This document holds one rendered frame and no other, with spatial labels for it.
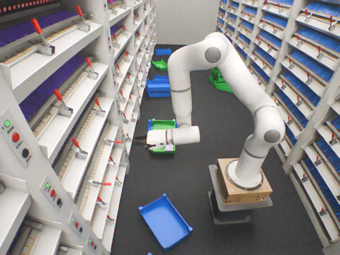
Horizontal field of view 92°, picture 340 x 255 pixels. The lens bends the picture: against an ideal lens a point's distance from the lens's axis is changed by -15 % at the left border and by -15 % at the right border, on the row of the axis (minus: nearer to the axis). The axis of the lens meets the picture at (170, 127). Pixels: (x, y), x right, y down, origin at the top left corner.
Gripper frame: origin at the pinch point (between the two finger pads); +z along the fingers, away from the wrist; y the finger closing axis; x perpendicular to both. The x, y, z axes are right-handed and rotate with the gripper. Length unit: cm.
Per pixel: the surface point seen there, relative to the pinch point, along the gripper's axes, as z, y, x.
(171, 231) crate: -10, -27, -55
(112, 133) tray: 16.7, 9.3, -0.9
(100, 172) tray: 16.6, -18.9, -0.9
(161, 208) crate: -3, -11, -54
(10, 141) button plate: 6, -50, 48
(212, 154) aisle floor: -45, 39, -61
